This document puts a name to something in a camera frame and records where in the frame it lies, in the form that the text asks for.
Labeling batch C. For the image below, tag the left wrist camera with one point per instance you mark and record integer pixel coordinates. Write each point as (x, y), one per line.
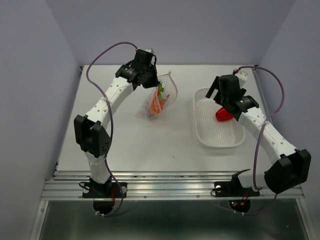
(150, 50)

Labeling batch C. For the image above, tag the green toy leaf vegetable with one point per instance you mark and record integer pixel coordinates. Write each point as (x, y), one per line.
(160, 88)

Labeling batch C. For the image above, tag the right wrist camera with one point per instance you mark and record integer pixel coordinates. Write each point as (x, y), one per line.
(242, 77)

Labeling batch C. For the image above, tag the aluminium rail frame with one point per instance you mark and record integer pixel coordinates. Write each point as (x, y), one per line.
(170, 175)

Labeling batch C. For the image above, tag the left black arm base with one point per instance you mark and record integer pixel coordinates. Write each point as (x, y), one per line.
(107, 198)

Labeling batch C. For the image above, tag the red toy strawberry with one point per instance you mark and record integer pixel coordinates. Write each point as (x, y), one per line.
(222, 115)

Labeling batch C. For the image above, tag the white perforated plastic basket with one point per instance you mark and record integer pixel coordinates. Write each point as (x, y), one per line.
(210, 132)

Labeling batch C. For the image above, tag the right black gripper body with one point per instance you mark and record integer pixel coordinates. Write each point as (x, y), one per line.
(219, 99)

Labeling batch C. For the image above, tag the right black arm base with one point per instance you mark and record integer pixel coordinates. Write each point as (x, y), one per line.
(240, 197)

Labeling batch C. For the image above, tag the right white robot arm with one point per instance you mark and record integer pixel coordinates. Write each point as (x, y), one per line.
(289, 165)

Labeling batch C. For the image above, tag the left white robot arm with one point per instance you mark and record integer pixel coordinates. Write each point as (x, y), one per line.
(91, 129)

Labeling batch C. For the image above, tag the orange toy carrot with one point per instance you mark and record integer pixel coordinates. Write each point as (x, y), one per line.
(157, 95)

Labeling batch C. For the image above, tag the clear zip top bag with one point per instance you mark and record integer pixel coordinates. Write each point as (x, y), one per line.
(170, 88)

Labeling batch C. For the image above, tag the orange toy pumpkin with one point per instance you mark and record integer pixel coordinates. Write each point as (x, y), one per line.
(156, 107)

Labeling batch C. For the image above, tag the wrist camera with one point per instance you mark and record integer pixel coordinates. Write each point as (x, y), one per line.
(242, 77)
(150, 50)

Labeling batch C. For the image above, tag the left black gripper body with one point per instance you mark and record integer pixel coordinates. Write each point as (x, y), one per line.
(151, 79)

